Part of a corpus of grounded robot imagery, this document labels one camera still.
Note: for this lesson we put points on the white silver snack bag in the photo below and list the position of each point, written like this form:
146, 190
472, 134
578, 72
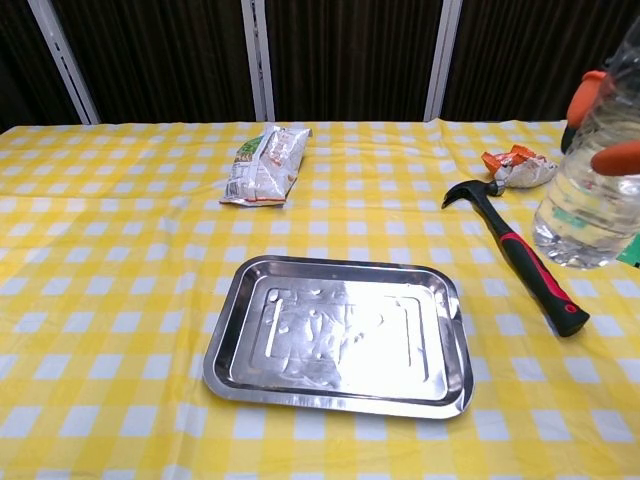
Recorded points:
265, 167

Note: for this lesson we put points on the crumpled orange white wrapper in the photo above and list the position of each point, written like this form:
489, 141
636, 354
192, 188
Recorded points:
520, 172

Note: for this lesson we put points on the yellow white checkered tablecloth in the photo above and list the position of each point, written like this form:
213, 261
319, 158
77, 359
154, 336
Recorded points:
125, 300

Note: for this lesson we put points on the clear plastic bottle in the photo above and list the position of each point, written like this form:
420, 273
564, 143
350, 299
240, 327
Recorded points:
585, 210

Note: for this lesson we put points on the black red claw hammer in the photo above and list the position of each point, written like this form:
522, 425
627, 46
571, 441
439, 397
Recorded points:
525, 265

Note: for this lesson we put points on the black mesh pen holder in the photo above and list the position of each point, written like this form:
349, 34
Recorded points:
567, 140

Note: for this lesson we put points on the white partition frame post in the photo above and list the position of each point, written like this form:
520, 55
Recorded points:
442, 65
65, 65
259, 65

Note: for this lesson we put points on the green printed sachet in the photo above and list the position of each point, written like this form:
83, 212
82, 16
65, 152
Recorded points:
631, 260

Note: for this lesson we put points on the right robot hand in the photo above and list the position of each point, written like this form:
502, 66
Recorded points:
582, 100

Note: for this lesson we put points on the stainless steel rectangular tray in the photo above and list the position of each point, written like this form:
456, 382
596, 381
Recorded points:
340, 340

